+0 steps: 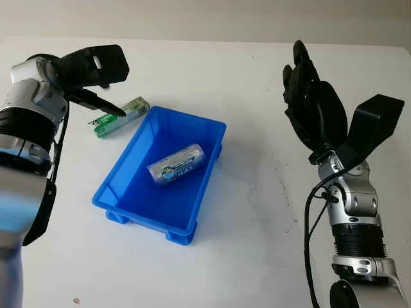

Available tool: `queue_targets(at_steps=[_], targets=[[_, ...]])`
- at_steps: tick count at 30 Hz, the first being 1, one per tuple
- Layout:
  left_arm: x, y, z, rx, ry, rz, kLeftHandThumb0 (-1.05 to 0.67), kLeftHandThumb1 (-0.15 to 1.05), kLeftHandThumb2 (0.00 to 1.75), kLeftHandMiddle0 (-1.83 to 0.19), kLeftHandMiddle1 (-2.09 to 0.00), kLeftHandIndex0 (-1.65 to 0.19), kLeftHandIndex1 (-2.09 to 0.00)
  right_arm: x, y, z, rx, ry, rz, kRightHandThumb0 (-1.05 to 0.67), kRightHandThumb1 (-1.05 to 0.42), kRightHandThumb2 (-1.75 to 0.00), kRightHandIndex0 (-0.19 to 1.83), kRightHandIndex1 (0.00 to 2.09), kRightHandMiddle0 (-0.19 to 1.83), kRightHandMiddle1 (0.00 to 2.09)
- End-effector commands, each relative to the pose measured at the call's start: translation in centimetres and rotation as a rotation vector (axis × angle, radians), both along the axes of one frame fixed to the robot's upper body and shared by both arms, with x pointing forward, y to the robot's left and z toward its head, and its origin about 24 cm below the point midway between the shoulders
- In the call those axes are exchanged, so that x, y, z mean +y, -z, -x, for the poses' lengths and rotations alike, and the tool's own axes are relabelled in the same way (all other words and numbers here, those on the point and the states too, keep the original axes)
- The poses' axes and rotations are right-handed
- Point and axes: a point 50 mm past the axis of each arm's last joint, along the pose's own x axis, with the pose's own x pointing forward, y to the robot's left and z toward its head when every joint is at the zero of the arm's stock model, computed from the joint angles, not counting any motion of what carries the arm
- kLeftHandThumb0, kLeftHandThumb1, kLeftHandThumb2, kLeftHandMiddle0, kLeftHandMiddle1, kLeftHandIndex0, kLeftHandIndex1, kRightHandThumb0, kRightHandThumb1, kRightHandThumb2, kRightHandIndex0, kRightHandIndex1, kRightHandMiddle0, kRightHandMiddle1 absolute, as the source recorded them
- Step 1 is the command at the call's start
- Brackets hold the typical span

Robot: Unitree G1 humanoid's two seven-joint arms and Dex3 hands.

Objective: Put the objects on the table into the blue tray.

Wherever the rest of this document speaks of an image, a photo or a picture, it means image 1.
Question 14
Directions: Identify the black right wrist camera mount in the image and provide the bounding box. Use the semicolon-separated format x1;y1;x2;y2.
335;94;405;168

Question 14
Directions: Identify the green toothpaste box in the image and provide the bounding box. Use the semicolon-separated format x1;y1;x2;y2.
88;96;150;139

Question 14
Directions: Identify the silver purple garbage bag roll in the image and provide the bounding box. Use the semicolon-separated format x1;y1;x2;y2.
146;143;206;189

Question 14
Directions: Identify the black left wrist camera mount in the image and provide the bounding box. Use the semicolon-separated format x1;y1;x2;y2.
60;44;130;90

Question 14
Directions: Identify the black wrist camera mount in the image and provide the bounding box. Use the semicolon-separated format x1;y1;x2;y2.
335;94;405;168
60;44;130;90

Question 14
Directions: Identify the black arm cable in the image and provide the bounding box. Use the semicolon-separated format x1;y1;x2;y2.
44;102;70;185
303;179;342;308

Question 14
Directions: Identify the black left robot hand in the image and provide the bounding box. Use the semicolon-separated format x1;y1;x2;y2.
51;57;127;117

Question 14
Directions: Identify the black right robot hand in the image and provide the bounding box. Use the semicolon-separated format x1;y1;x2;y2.
282;40;349;164

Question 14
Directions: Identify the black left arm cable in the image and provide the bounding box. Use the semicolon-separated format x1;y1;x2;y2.
44;102;70;185

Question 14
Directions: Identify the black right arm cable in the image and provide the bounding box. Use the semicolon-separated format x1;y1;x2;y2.
303;179;342;308

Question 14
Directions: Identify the blue plastic tray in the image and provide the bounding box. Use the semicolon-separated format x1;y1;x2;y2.
91;105;227;246

